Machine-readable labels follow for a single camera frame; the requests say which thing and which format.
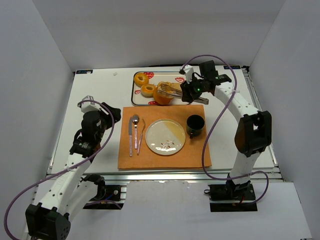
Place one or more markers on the pink handled spoon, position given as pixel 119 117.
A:
pixel 135 120

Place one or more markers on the flat oval bread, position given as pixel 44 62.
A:
pixel 177 87

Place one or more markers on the strawberry pattern tray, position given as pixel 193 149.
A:
pixel 137 99

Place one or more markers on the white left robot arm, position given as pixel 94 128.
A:
pixel 51 218

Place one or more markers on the orange cloth placemat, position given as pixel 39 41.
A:
pixel 193 154

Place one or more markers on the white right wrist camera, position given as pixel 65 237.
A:
pixel 187 70

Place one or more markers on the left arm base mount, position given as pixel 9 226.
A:
pixel 108 196

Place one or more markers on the glazed donut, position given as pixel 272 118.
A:
pixel 141 79
pixel 147 90

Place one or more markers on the large orange swirl bread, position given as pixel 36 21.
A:
pixel 160 98

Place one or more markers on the aluminium table frame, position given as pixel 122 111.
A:
pixel 114 87

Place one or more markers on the pink handled fork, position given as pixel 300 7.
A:
pixel 141 137

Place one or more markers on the metal serving tongs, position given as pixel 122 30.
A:
pixel 170 92

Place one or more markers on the glazed donut in front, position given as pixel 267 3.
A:
pixel 147 90

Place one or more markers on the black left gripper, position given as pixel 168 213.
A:
pixel 110 114

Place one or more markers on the cream ceramic plate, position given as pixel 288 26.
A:
pixel 165 137

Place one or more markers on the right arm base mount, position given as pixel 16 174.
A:
pixel 228 197

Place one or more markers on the glazed donut at back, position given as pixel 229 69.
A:
pixel 141 79

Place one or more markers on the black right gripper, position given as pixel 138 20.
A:
pixel 187 92

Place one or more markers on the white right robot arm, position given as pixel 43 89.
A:
pixel 254 127

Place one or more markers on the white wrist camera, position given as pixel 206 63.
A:
pixel 87 105
pixel 187 70

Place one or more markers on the dark green mug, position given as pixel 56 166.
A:
pixel 194 125

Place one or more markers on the pink handled knife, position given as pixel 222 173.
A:
pixel 130 137

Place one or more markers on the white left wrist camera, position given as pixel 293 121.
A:
pixel 87 105

